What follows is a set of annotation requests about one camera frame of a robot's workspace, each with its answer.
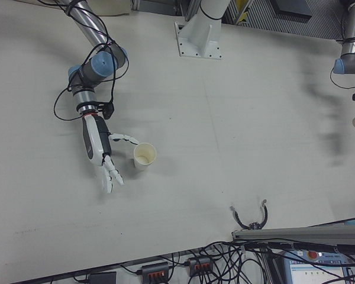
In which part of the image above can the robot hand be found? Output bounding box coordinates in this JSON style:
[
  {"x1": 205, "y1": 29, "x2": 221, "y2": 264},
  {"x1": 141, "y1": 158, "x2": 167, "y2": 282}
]
[{"x1": 82, "y1": 115, "x2": 140, "y2": 195}]

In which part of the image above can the white paper cup stack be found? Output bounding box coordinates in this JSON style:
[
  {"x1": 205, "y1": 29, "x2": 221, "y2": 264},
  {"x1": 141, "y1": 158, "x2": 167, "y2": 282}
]
[{"x1": 133, "y1": 142, "x2": 157, "y2": 172}]

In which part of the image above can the flat black box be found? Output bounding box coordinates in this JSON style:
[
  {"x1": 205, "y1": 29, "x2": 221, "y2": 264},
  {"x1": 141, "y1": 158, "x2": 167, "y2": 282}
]
[{"x1": 87, "y1": 272, "x2": 118, "y2": 284}]

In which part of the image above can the power strip with red switches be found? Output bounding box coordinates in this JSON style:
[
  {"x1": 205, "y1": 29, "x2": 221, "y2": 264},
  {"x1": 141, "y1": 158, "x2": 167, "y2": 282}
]
[{"x1": 141, "y1": 261, "x2": 170, "y2": 282}]

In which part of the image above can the grey blue teach pendant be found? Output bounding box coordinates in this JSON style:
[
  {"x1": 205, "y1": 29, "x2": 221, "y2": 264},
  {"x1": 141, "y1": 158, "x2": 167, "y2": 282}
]
[{"x1": 272, "y1": 247, "x2": 355, "y2": 284}]

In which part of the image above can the black USB hub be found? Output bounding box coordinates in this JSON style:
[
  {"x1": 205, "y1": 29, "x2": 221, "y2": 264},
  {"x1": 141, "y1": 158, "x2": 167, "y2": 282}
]
[{"x1": 186, "y1": 256, "x2": 214, "y2": 275}]

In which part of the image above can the aluminium frame post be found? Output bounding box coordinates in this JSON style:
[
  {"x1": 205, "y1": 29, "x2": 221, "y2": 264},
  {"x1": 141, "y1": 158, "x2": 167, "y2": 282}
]
[{"x1": 231, "y1": 225, "x2": 355, "y2": 244}]

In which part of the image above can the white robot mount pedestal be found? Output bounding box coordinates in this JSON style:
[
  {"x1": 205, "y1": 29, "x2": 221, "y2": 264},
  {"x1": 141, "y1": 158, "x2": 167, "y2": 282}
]
[{"x1": 173, "y1": 0, "x2": 224, "y2": 61}]

